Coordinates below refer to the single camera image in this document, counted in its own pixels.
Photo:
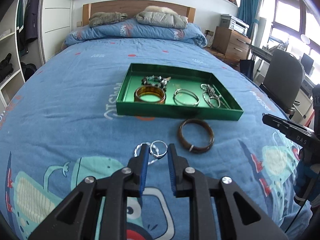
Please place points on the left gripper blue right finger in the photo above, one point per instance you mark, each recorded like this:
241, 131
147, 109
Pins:
176, 164

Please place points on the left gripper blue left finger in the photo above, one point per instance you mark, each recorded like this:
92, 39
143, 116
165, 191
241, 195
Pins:
139, 165

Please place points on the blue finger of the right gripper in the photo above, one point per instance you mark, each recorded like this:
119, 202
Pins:
299, 134

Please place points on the dark brown bangle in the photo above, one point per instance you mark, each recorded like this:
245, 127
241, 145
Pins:
196, 136

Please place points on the amber wide bangle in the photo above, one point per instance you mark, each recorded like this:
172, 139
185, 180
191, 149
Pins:
150, 94

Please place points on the thin silver bangle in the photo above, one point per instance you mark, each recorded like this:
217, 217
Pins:
185, 97

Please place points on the green jewelry tray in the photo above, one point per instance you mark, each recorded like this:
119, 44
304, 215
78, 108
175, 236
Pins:
216, 102

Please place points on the blue gloved hand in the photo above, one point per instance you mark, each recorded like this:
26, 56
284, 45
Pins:
306, 185

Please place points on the grey office chair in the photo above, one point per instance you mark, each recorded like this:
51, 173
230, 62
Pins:
283, 80

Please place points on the glass desk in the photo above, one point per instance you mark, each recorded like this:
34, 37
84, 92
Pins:
262, 54

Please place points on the dark tote bag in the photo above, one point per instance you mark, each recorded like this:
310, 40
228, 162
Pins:
246, 68

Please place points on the blue dinosaur bed quilt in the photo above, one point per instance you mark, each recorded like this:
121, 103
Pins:
62, 125

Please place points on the wooden drawer cabinet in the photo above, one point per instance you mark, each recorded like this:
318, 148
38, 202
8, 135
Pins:
230, 43

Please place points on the white printer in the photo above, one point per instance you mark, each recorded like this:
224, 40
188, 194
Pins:
233, 23

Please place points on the right teal curtain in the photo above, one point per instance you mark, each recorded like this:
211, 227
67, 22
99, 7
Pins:
248, 12

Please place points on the grey puffer jacket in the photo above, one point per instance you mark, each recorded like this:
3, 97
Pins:
162, 19

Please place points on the white fluffy pillow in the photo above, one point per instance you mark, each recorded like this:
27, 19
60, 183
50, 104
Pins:
166, 10

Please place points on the wooden headboard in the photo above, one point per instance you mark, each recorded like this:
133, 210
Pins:
132, 7

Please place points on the black folded clothes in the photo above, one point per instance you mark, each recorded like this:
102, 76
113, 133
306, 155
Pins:
6, 67

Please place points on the white open wardrobe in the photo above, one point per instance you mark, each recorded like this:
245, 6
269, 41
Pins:
54, 22

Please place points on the hanging dark clothes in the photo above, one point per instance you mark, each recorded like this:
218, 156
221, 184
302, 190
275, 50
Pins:
26, 24

